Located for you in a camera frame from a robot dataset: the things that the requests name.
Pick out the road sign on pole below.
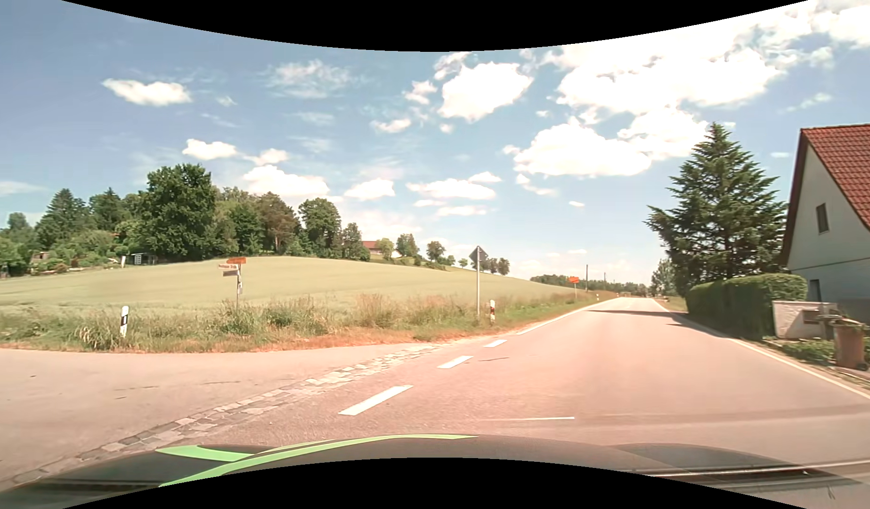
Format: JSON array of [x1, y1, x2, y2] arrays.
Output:
[[468, 245, 489, 318]]

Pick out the road markings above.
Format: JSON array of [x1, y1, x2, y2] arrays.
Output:
[[338, 297, 870, 427]]

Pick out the distant row of trees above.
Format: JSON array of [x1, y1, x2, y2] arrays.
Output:
[[529, 273, 649, 296]]

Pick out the green field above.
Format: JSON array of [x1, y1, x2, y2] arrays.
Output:
[[0, 255, 584, 315]]

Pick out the signpost with orange sign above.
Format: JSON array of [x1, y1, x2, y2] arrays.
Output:
[[218, 256, 248, 310]]

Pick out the car's own bonnet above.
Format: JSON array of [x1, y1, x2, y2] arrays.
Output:
[[0, 433, 870, 509]]

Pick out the grey asphalt road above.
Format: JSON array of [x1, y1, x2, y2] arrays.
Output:
[[0, 297, 870, 496]]

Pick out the wood of trees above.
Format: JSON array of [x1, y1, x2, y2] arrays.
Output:
[[0, 163, 371, 278]]

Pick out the tall conifer tree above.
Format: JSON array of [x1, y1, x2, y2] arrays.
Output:
[[644, 122, 788, 296]]

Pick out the green hedge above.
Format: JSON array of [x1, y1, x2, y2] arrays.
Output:
[[685, 273, 809, 341]]

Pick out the white house with red roof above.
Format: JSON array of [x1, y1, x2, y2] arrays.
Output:
[[780, 122, 870, 335]]

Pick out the brown waste bin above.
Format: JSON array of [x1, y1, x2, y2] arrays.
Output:
[[829, 318, 870, 371]]

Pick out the low white wall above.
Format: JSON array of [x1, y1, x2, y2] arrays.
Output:
[[772, 300, 839, 340]]

